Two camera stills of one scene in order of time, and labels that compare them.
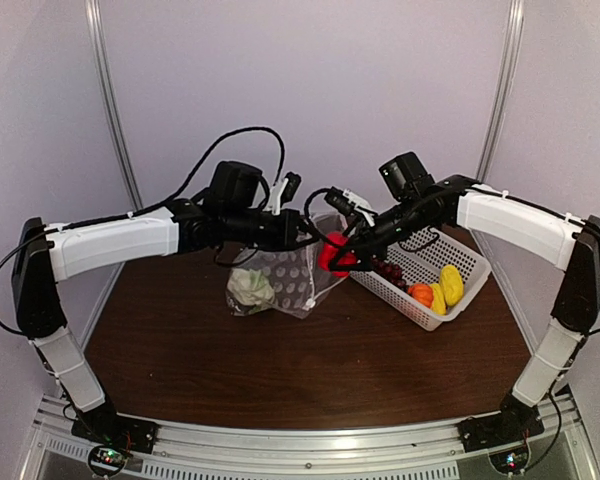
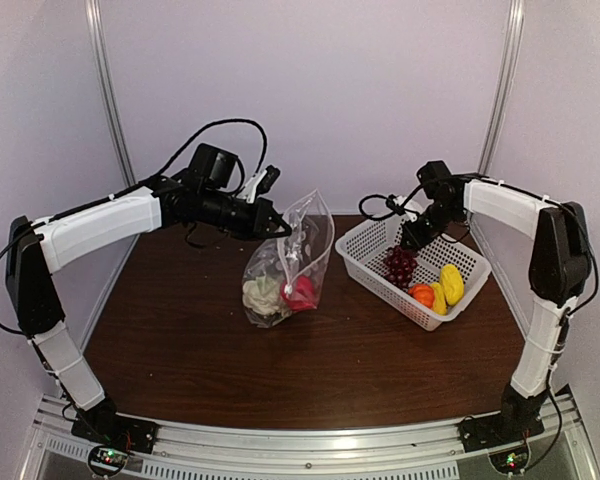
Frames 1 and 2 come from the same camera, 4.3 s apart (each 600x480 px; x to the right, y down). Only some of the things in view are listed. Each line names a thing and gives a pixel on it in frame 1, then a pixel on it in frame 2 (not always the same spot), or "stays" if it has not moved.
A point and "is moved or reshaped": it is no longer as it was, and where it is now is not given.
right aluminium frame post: x=503 y=91 stays
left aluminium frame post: x=95 y=15 stays
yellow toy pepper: x=452 y=284 stays
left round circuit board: x=106 y=461 stays
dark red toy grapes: x=391 y=271 is moved or reshaped
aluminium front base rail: x=402 y=452 stays
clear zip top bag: x=286 y=278 is moved or reshaped
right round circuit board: x=512 y=461 stays
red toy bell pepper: x=328 y=253 → x=303 y=295
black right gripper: x=358 y=241 → x=419 y=238
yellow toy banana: x=439 y=304 stays
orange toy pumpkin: x=422 y=293 stays
